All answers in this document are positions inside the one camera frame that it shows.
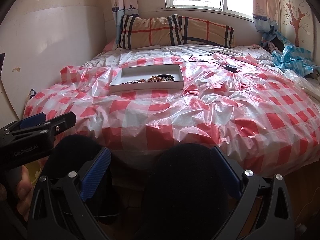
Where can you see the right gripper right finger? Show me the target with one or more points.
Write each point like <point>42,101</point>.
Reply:
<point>263,207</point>

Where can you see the white shallow cardboard box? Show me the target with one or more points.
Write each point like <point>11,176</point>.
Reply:
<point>151,77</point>

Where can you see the yellow bowl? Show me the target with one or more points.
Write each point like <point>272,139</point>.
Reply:
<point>34,169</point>

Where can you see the blue checkered cloth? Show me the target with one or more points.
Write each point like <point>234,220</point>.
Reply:
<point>292,57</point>

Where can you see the red white checkered plastic sheet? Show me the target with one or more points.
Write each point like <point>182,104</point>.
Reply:
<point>254,113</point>

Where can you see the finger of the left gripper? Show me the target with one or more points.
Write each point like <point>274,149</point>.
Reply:
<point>32,121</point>
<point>59,124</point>

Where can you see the right pink curtain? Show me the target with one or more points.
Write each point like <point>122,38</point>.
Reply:
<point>266,18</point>

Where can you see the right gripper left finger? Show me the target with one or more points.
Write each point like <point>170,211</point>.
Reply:
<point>60,211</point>

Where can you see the person's left hand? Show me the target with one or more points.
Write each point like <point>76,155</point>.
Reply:
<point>23,194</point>

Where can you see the plaid tan pillow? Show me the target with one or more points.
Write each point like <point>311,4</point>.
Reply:
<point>174,30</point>

